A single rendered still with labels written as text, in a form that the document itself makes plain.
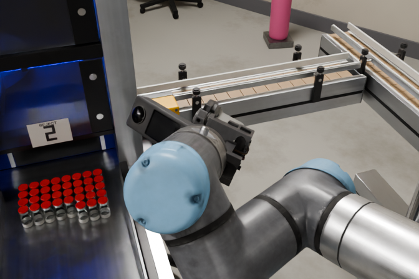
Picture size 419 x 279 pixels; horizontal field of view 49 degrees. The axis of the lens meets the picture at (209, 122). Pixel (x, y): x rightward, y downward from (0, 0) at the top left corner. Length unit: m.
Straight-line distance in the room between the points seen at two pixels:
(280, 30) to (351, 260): 3.13
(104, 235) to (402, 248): 0.67
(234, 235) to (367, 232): 0.13
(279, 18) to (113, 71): 2.61
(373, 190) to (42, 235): 1.04
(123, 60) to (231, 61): 2.43
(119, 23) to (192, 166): 0.58
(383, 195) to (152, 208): 1.27
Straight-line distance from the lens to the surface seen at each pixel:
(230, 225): 0.44
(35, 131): 1.05
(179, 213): 0.40
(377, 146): 2.73
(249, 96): 1.27
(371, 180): 1.65
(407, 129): 1.35
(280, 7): 3.47
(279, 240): 0.48
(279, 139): 2.64
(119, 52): 0.97
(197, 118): 0.60
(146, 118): 0.62
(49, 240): 1.02
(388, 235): 0.47
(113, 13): 0.93
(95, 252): 0.97
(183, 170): 0.39
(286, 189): 0.51
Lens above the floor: 1.63
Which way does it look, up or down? 36 degrees down
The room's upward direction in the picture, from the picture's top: straight up
